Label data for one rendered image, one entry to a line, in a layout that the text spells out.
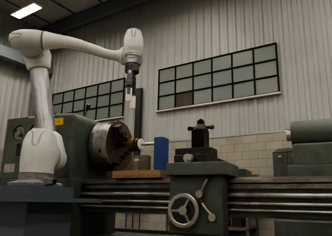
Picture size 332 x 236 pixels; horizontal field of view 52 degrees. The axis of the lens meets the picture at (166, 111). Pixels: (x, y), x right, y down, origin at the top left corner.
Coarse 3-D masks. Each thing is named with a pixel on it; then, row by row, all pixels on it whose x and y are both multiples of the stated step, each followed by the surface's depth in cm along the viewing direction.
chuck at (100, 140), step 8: (104, 128) 208; (112, 128) 210; (96, 136) 207; (104, 136) 204; (112, 136) 209; (96, 144) 205; (104, 144) 203; (112, 144) 209; (96, 152) 205; (104, 152) 203; (112, 152) 208; (96, 160) 207; (104, 160) 205; (112, 160) 207; (128, 160) 224; (104, 168) 210; (112, 168) 210; (120, 168) 214
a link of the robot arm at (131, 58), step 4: (132, 52) 179; (124, 56) 181; (128, 56) 179; (132, 56) 178; (136, 56) 179; (140, 56) 181; (124, 60) 180; (128, 60) 178; (132, 60) 178; (136, 60) 178; (140, 60) 181; (124, 64) 181; (136, 64) 180; (140, 64) 181
